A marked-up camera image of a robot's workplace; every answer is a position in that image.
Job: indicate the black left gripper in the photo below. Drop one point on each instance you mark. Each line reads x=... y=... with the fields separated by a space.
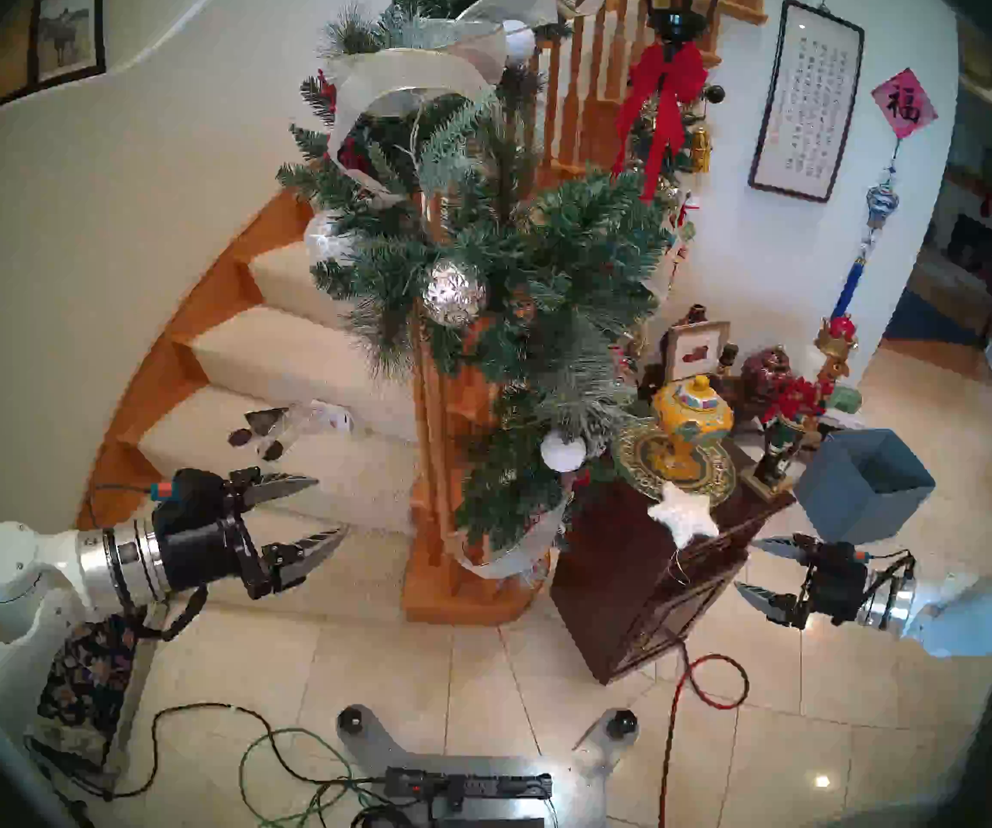
x=203 y=533

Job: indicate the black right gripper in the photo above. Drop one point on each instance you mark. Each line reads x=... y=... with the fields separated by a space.
x=836 y=585

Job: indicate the white glitter star ornament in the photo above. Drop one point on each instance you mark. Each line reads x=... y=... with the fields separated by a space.
x=681 y=516

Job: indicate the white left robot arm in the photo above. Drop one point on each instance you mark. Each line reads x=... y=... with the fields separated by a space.
x=13 y=576

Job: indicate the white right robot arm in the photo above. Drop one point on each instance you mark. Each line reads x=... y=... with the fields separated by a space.
x=979 y=611

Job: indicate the silver faceted ball ornament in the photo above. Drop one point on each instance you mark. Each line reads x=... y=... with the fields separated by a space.
x=454 y=293

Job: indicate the clear frosted ball ornament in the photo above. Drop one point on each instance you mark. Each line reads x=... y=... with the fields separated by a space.
x=323 y=238

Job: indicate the red white hanging ornament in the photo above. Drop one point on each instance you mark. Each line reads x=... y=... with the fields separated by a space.
x=687 y=207

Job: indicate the gold bell ornament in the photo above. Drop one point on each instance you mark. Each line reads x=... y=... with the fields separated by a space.
x=700 y=149

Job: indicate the black ball ornament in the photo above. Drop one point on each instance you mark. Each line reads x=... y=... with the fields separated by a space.
x=714 y=94

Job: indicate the large white ball ornament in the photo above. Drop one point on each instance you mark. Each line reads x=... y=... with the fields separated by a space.
x=519 y=41

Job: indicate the clear plastic packaging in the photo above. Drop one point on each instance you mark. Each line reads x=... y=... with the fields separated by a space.
x=289 y=421

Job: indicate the blue grey square bin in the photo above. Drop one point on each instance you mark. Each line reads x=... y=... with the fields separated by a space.
x=841 y=490

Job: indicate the dark wood cabinet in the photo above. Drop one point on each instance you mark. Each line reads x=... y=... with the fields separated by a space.
x=625 y=576

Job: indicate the carpeted wooden staircase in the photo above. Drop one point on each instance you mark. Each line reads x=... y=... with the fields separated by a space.
x=289 y=352

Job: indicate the tall nutcracker soldier figure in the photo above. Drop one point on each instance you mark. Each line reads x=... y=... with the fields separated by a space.
x=793 y=404

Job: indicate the yellow porcelain lidded jar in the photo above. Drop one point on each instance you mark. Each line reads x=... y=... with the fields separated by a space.
x=692 y=412

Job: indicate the green gold decorative plate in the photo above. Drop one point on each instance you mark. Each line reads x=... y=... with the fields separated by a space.
x=638 y=455

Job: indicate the green jade piece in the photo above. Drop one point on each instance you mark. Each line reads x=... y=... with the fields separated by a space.
x=845 y=401

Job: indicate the dark red cloisonne jar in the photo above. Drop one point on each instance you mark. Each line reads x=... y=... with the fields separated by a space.
x=767 y=371

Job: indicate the black base knob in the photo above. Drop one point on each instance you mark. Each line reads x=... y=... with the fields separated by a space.
x=625 y=721
x=351 y=719

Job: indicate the sheer white ribbon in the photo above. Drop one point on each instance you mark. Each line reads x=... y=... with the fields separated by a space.
x=401 y=72
x=504 y=563

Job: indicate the small black hat nutcracker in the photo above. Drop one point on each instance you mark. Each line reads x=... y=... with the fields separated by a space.
x=724 y=365

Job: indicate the small framed red picture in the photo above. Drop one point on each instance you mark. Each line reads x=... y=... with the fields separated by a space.
x=696 y=352

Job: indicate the small white glitter ball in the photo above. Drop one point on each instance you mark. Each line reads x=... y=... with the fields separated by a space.
x=563 y=453

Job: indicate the dark floral patterned rug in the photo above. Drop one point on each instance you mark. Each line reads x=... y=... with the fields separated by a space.
x=86 y=688

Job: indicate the dark slim vase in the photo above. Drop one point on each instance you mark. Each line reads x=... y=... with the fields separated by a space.
x=697 y=313

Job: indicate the black power strip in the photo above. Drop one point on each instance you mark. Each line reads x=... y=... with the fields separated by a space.
x=478 y=785

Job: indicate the green pine garland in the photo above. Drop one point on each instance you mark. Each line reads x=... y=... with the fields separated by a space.
x=547 y=257

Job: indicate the blue tassel hanging charm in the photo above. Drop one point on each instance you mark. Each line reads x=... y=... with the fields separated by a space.
x=881 y=203

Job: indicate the green gold tinsel garland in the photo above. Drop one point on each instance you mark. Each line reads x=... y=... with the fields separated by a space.
x=681 y=188

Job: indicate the framed calligraphy scroll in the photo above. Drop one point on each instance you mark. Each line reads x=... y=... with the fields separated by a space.
x=806 y=102

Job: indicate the red diamond fu sign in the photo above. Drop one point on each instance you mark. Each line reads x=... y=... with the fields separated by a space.
x=904 y=103

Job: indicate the red velvet bow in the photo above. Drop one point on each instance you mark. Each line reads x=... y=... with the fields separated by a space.
x=666 y=72

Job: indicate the framed horse picture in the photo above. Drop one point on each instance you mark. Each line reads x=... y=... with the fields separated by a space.
x=67 y=28

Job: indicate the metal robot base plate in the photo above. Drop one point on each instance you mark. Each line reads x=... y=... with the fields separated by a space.
x=582 y=774

